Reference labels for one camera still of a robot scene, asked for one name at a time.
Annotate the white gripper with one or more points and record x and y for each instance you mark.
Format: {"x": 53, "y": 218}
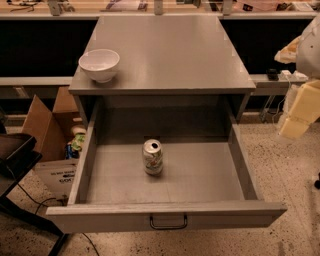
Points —
{"x": 309, "y": 53}

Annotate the silver green 7up can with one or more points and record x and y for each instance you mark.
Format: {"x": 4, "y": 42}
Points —
{"x": 152, "y": 156}

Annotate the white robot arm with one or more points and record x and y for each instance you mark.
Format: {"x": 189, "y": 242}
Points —
{"x": 308, "y": 56}

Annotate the open grey top drawer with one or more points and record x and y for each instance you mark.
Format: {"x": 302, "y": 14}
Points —
{"x": 205, "y": 176}

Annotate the white power strip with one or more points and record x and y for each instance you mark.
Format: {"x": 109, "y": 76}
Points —
{"x": 286, "y": 74}

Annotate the small black device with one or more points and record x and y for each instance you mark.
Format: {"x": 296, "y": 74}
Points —
{"x": 272, "y": 74}

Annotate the grey metal cabinet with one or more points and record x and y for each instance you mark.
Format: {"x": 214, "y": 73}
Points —
{"x": 174, "y": 70}

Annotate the white ceramic bowl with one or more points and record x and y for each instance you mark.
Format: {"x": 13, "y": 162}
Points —
{"x": 100, "y": 65}

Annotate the green toy in box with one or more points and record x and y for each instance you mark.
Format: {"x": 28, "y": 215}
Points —
{"x": 79, "y": 134}

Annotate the blue item in box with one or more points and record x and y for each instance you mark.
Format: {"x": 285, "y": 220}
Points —
{"x": 70, "y": 153}

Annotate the brown cardboard box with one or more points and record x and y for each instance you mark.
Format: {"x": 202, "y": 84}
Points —
{"x": 52, "y": 129}

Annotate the white printed cardboard box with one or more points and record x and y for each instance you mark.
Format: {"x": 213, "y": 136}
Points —
{"x": 57, "y": 176}

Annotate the black office chair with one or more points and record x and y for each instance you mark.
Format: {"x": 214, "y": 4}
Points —
{"x": 17, "y": 158}

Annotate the black drawer handle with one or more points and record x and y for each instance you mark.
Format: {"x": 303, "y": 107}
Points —
{"x": 174, "y": 222}

